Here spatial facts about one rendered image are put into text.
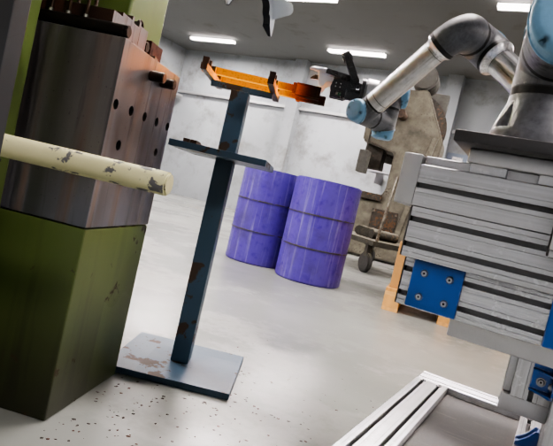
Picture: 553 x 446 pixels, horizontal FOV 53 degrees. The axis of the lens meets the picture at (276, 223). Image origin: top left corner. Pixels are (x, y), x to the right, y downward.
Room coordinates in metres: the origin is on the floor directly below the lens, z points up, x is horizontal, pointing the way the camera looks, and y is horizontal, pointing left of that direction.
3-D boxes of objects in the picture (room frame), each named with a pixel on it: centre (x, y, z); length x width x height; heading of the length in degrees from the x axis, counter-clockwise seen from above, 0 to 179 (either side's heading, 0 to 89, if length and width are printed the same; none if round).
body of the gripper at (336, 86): (1.94, -0.13, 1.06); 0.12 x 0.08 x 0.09; 86
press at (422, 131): (8.40, -1.45, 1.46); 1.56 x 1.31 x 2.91; 64
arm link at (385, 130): (1.92, -0.28, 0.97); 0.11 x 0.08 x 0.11; 134
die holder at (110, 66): (1.49, 0.68, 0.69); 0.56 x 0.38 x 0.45; 82
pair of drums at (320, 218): (4.72, -0.12, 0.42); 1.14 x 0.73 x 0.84; 64
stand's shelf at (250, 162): (1.85, 0.21, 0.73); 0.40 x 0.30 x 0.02; 178
